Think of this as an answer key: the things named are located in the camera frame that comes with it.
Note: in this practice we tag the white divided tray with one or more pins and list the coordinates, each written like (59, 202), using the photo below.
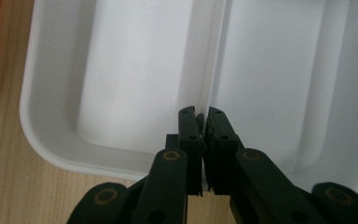
(130, 77)

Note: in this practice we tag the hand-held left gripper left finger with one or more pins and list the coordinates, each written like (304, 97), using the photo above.
(192, 143)

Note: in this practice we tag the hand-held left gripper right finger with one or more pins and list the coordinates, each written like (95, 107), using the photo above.
(220, 146)

